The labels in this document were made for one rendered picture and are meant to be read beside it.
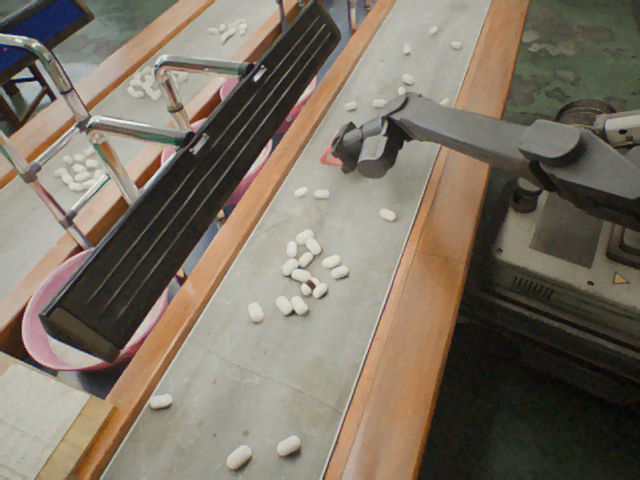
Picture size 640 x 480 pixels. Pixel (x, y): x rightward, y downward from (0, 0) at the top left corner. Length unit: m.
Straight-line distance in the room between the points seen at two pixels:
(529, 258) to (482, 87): 0.44
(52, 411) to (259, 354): 0.32
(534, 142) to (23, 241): 1.01
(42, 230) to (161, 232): 0.68
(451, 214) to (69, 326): 0.67
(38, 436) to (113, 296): 0.40
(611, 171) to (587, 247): 0.81
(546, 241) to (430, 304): 0.58
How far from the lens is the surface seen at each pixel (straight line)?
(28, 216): 1.20
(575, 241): 1.30
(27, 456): 0.81
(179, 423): 0.75
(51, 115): 1.47
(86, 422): 0.78
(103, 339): 0.45
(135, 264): 0.46
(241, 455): 0.69
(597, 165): 0.51
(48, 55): 0.90
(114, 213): 1.07
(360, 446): 0.66
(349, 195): 0.94
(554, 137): 0.54
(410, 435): 0.67
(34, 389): 0.85
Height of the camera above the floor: 1.41
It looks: 50 degrees down
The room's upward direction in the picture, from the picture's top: 10 degrees counter-clockwise
